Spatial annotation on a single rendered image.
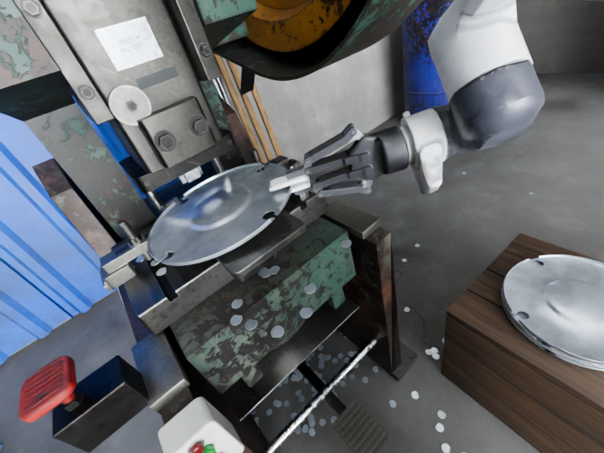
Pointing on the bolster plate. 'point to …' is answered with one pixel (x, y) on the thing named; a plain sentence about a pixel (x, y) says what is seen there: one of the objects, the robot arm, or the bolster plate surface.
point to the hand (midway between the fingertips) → (289, 183)
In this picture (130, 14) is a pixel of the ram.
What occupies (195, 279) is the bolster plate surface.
